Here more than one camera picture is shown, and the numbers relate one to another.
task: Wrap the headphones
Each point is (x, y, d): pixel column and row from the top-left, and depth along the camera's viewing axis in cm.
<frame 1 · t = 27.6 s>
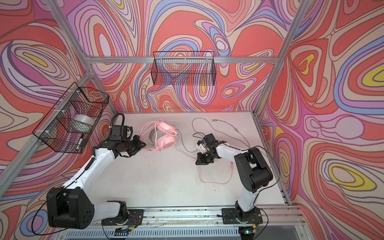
left hand: (147, 142, 84), fingers closed
right hand: (198, 165, 90), fingers closed
pink cat-ear headphones: (167, 135, 74), point 28 cm above the table
white headphones: (154, 134, 78), point 25 cm above the table

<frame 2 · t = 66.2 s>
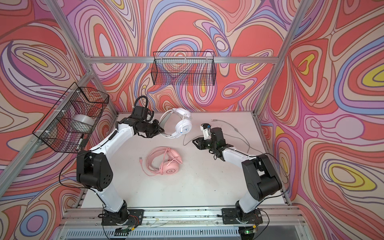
left hand: (165, 128, 88), fingers closed
right hand: (195, 143, 90), fingers open
pink cat-ear headphones: (162, 160, 93), point 2 cm above the table
white headphones: (176, 124, 76), point 30 cm above the table

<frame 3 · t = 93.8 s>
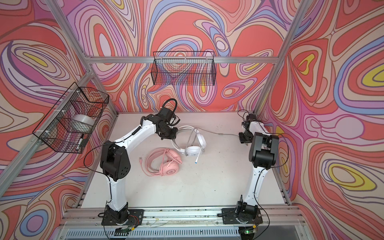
left hand: (177, 135, 91), fingers closed
right hand: (247, 143, 101), fingers open
white headphones: (196, 142, 90), point 12 cm above the table
the other named things where they were.

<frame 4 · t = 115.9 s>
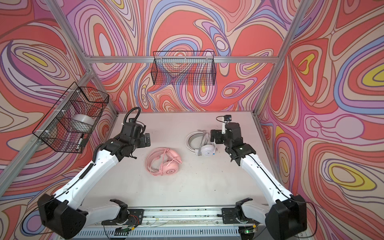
left hand: (141, 137, 80), fingers open
right hand: (220, 134, 81), fingers open
white headphones: (199, 142, 103), on the table
the other named things where they were.

